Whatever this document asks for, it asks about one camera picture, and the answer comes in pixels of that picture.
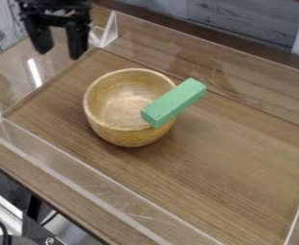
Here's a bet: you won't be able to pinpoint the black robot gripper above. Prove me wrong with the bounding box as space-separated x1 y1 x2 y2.
16 0 91 60

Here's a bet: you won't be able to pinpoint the brown wooden bowl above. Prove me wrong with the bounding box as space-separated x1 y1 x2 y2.
82 68 175 147

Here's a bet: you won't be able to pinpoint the black metal table bracket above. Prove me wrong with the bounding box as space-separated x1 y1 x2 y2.
22 195 66 245

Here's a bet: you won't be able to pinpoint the clear acrylic tray walls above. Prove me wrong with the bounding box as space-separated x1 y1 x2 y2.
0 10 299 245

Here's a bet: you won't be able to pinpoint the green rectangular block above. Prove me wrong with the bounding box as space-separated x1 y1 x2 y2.
140 78 207 128

